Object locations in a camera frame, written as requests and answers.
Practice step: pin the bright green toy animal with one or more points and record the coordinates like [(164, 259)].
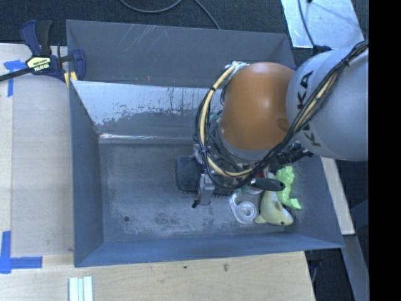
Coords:
[(286, 183)]

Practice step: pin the black cylinder on white bracket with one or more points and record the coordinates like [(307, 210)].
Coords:
[(271, 184)]

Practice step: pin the pale green toy dolphin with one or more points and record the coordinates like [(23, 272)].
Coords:
[(272, 210)]

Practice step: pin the pale wood board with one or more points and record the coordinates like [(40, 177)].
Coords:
[(40, 168)]

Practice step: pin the grey metal bin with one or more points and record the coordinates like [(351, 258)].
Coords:
[(141, 180)]

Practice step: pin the black ribbed block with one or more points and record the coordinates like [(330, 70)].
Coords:
[(187, 174)]

